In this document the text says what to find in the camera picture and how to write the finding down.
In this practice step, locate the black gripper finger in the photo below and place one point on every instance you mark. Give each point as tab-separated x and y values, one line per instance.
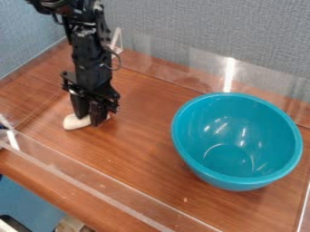
80	106
98	113

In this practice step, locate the clear acrylic barrier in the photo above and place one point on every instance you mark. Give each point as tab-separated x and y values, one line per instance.
104	203
207	72

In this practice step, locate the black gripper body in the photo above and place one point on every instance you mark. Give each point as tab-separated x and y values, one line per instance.
90	81

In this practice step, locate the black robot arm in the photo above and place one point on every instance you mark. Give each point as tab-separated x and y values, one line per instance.
80	16

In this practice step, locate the clear acrylic front barrier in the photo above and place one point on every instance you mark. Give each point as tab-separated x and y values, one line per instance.
104	203

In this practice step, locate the blue plastic bowl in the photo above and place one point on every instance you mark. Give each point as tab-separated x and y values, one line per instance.
237	140

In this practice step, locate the clear acrylic back barrier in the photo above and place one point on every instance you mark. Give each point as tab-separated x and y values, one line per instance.
207	72

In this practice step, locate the white mushroom with red cap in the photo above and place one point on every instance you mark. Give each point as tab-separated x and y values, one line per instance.
72	123

